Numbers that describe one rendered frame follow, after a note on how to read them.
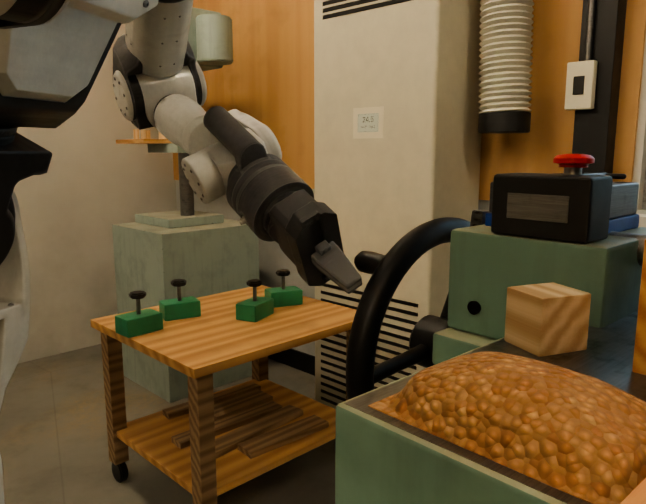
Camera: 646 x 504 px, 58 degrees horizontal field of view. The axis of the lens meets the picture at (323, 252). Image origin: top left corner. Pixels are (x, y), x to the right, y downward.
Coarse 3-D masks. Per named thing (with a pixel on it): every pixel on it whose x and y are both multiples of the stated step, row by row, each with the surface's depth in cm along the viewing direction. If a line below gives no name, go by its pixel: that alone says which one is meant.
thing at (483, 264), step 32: (480, 256) 49; (512, 256) 47; (544, 256) 45; (576, 256) 43; (608, 256) 42; (480, 288) 49; (576, 288) 43; (608, 288) 42; (448, 320) 52; (480, 320) 50; (608, 320) 43
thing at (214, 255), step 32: (192, 32) 228; (224, 32) 222; (224, 64) 233; (192, 192) 255; (128, 224) 257; (160, 224) 247; (192, 224) 251; (224, 224) 257; (128, 256) 250; (160, 256) 230; (192, 256) 239; (224, 256) 250; (256, 256) 262; (128, 288) 254; (160, 288) 234; (192, 288) 240; (224, 288) 252; (128, 352) 262; (160, 384) 244; (224, 384) 258
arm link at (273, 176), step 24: (264, 168) 70; (288, 168) 71; (240, 192) 70; (264, 192) 67; (288, 192) 69; (312, 192) 72; (240, 216) 72; (264, 216) 69; (288, 216) 65; (312, 216) 62; (336, 216) 64; (264, 240) 72; (288, 240) 65; (312, 240) 64; (336, 240) 67; (312, 264) 67
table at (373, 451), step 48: (480, 336) 50; (624, 336) 40; (624, 384) 32; (336, 432) 30; (384, 432) 27; (336, 480) 30; (384, 480) 28; (432, 480) 26; (480, 480) 24; (528, 480) 23
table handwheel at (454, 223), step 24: (408, 240) 59; (432, 240) 61; (384, 264) 58; (408, 264) 58; (384, 288) 57; (360, 312) 57; (384, 312) 57; (360, 336) 56; (432, 336) 64; (360, 360) 56; (408, 360) 62; (360, 384) 56
